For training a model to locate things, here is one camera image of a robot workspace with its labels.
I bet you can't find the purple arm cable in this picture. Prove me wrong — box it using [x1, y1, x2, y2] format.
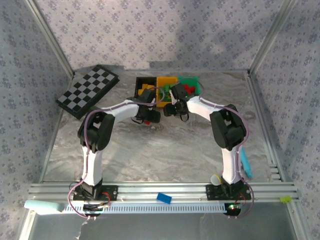
[67, 86, 165, 221]
[176, 77, 255, 220]

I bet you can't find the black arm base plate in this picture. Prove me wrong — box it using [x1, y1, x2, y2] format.
[72, 184, 119, 202]
[205, 184, 252, 201]

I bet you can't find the blue lego brick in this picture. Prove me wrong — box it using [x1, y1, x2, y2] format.
[156, 192, 173, 205]

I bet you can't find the black plastic bin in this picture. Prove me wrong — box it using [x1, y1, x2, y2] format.
[135, 76, 159, 107]

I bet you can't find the white slotted cable duct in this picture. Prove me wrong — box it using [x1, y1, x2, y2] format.
[61, 201, 227, 215]

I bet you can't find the white yellow round object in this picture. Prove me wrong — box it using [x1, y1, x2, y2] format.
[210, 174, 223, 186]

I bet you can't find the teal marker pen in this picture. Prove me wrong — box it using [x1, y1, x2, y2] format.
[239, 147, 254, 179]

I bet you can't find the black white chessboard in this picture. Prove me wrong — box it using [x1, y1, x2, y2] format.
[55, 64, 120, 120]

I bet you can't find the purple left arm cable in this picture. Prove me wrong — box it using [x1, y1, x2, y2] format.
[67, 86, 165, 221]

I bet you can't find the yellow plastic bin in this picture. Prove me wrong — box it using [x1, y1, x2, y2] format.
[156, 76, 179, 109]

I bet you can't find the aluminium frame post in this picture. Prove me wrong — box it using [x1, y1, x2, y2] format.
[18, 209, 36, 240]
[248, 0, 299, 75]
[287, 201, 313, 240]
[24, 0, 76, 77]

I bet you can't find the controller board with lights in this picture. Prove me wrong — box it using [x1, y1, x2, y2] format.
[223, 202, 245, 216]

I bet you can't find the aluminium side rail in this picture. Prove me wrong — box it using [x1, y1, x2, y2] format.
[246, 71, 286, 183]
[38, 73, 76, 183]

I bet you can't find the green plastic bin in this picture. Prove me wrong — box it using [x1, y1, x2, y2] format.
[176, 76, 202, 97]

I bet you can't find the light blue foam block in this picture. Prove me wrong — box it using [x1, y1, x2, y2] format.
[24, 199, 65, 215]

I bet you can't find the small controller board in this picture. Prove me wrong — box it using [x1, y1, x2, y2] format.
[83, 203, 111, 213]

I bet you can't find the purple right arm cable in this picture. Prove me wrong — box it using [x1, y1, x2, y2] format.
[176, 77, 255, 220]

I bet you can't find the aluminium front rail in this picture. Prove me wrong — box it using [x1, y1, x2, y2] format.
[27, 181, 300, 203]

